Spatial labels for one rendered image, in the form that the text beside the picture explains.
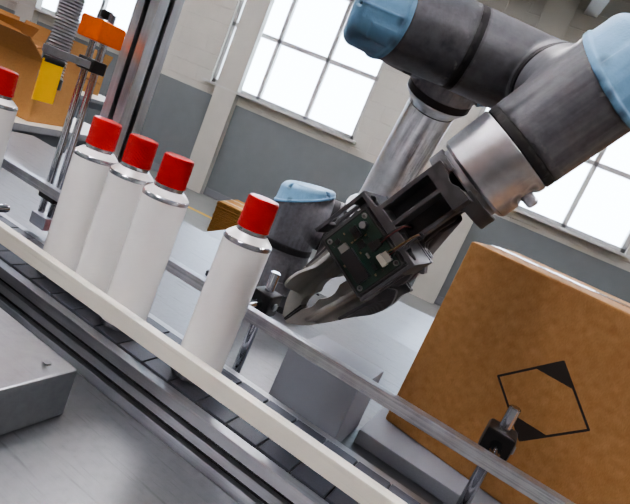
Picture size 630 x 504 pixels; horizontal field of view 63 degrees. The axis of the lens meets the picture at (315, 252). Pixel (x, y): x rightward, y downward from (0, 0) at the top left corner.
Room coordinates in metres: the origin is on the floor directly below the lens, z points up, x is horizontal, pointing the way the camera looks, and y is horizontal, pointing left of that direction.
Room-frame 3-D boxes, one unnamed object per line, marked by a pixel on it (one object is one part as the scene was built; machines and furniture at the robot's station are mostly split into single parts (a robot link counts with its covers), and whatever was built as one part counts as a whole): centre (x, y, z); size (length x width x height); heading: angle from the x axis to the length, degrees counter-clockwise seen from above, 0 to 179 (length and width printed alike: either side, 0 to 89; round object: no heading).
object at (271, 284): (0.58, 0.04, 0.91); 0.07 x 0.03 x 0.17; 157
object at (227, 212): (4.94, 0.68, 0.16); 0.64 x 0.53 x 0.31; 83
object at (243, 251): (0.51, 0.07, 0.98); 0.05 x 0.05 x 0.20
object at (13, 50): (2.23, 1.46, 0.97); 0.51 x 0.42 x 0.37; 173
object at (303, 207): (1.08, 0.06, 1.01); 0.13 x 0.12 x 0.14; 96
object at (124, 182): (0.58, 0.23, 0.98); 0.05 x 0.05 x 0.20
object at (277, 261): (1.08, 0.06, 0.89); 0.15 x 0.15 x 0.10
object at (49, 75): (0.67, 0.41, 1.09); 0.03 x 0.01 x 0.06; 157
